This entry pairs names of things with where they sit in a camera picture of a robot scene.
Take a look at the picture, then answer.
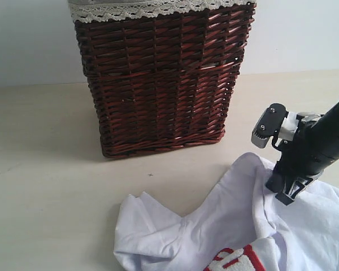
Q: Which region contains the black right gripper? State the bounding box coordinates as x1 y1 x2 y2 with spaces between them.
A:
266 112 324 206

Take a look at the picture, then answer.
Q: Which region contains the dark brown wicker basket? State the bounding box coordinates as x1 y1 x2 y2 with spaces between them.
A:
74 1 256 158

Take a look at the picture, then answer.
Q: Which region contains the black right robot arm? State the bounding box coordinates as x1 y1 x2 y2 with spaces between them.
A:
266 102 339 206

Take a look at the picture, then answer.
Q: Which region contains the cream lace basket liner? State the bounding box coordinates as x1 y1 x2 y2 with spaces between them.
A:
67 0 256 23

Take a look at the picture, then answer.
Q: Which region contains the white t-shirt with red print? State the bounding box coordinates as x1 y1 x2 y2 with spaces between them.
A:
114 152 339 270

